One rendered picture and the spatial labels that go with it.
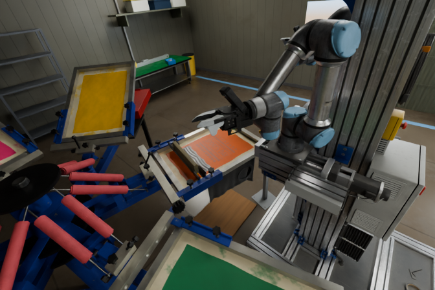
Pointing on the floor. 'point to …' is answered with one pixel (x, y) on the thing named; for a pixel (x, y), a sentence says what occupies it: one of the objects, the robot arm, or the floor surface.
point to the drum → (191, 62)
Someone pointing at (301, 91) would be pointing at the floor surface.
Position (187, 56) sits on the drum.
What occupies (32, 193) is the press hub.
